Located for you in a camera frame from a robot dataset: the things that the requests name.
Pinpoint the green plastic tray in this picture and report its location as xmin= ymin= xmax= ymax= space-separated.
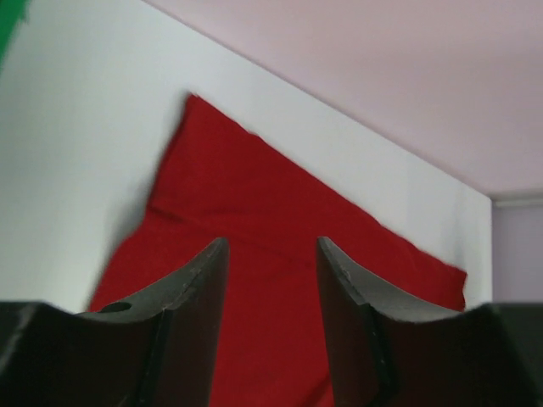
xmin=0 ymin=0 xmax=29 ymax=59

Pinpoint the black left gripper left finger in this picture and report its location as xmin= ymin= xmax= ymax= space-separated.
xmin=1 ymin=238 xmax=229 ymax=406

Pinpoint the right aluminium corner post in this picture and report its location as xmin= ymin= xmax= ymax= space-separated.
xmin=490 ymin=190 xmax=543 ymax=208

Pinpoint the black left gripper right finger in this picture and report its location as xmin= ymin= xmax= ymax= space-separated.
xmin=316 ymin=237 xmax=542 ymax=406

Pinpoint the red t shirt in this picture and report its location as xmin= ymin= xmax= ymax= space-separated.
xmin=89 ymin=95 xmax=467 ymax=406

